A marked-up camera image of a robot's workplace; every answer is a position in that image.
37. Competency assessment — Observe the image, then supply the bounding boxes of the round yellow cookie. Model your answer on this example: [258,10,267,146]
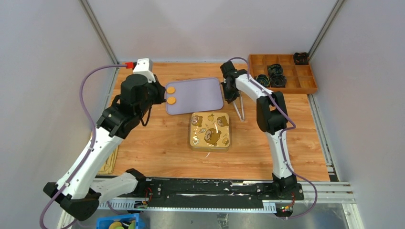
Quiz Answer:
[166,97,176,105]
[166,86,176,94]

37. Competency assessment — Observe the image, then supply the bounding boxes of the lavender plastic tray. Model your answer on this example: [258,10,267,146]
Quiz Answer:
[165,77,224,115]

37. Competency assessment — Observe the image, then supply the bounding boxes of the silver square tin lid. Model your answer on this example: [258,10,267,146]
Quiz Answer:
[188,112,231,152]

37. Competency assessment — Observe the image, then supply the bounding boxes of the metal kitchen tongs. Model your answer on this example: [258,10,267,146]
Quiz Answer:
[232,96,245,122]

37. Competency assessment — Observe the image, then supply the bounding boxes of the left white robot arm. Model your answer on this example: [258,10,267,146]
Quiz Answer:
[43,73,166,221]

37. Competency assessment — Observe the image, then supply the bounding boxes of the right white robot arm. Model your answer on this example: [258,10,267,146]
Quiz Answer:
[220,61,297,199]

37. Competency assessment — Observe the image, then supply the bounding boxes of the dark rolled sock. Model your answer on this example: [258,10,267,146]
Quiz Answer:
[293,52,309,65]
[267,63,283,76]
[270,74,287,88]
[255,74,270,88]

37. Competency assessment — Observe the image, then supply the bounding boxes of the wooden compartment organizer box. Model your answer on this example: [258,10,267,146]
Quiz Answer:
[248,54,318,94]

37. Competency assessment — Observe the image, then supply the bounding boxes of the folded yellow cloth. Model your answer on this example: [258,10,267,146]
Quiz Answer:
[97,147,119,175]

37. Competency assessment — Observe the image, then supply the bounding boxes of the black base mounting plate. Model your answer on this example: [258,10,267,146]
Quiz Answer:
[124,177,304,209]

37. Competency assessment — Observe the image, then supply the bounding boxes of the blue plastic bin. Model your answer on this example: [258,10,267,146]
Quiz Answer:
[96,213,146,229]

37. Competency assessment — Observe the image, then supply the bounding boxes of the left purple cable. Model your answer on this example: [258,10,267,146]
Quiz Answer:
[39,62,134,229]

